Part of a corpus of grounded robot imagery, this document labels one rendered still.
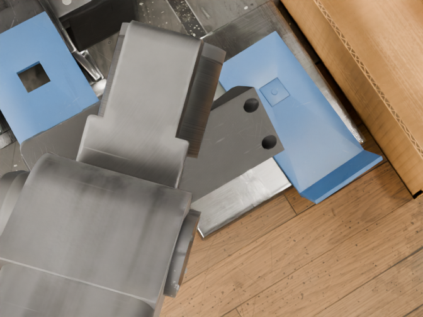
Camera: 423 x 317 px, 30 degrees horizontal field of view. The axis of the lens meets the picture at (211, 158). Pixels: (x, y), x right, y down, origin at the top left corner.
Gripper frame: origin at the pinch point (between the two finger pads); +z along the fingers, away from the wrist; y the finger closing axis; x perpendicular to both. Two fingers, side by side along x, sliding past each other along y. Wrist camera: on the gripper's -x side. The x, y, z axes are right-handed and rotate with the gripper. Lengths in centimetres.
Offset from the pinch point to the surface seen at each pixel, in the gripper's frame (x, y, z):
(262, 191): -12.6, -9.8, 5.6
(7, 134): 3.8, 4.8, 5.7
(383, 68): -28.8, -6.3, 8.7
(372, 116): -24.3, -8.6, 4.7
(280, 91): -18.7, -3.3, 8.1
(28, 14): -2.3, 12.4, 9.0
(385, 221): -21.1, -17.4, 4.1
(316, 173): -17.4, -10.5, 4.8
